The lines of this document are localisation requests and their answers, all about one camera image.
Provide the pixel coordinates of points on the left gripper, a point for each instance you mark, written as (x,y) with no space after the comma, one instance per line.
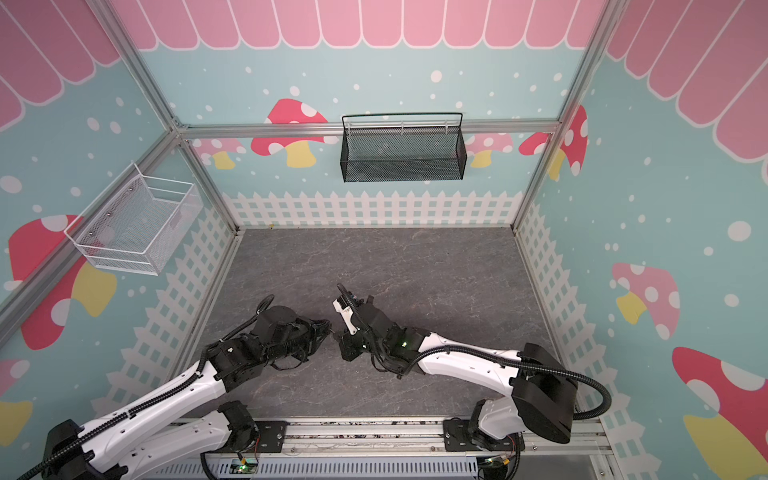
(312,329)

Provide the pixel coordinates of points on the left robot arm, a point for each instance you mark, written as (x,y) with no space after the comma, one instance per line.
(137,439)

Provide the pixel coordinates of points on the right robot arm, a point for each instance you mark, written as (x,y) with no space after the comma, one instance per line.
(536,393)

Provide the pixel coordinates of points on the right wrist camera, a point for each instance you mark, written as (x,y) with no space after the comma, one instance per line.
(343,308)

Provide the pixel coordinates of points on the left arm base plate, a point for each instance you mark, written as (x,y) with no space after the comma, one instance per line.
(264,437)

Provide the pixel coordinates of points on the aluminium front rail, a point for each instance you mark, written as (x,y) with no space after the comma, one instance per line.
(304,438)

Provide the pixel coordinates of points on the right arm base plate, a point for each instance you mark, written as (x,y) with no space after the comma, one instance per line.
(459,435)

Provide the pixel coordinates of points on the white vented cable duct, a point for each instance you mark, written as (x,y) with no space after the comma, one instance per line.
(450,467)

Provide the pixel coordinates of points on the white wire mesh basket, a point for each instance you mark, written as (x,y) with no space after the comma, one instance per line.
(136,225)

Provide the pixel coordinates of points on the black wire mesh basket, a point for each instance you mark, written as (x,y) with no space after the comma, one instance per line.
(400,147)

